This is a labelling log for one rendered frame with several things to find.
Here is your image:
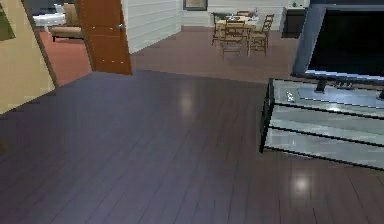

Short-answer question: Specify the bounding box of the wooden dining table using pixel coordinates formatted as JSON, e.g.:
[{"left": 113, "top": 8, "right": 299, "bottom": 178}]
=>
[{"left": 215, "top": 15, "right": 260, "bottom": 38}]

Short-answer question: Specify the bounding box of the brown wooden room door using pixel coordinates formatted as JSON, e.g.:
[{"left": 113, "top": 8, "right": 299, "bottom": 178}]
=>
[{"left": 75, "top": 0, "right": 133, "bottom": 76}]

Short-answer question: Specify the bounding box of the dark cabinet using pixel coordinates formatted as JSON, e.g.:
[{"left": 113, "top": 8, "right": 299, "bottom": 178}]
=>
[{"left": 281, "top": 6, "right": 308, "bottom": 40}]

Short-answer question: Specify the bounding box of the tan sofa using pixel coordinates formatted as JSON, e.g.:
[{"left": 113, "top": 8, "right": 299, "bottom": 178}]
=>
[{"left": 48, "top": 2, "right": 84, "bottom": 43}]

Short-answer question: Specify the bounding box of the black television set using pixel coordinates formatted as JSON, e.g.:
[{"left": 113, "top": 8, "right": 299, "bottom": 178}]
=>
[{"left": 291, "top": 3, "right": 384, "bottom": 101}]

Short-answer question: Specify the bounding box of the dark framed wall picture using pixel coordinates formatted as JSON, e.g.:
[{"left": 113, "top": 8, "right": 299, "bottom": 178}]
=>
[{"left": 182, "top": 0, "right": 209, "bottom": 12}]

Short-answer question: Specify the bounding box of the glass television stand black frame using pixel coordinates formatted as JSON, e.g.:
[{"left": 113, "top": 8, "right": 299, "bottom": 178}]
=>
[{"left": 259, "top": 77, "right": 384, "bottom": 172}]

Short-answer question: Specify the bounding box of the green framed wall picture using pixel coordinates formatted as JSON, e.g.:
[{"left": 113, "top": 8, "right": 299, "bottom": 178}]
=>
[{"left": 0, "top": 3, "right": 17, "bottom": 42}]

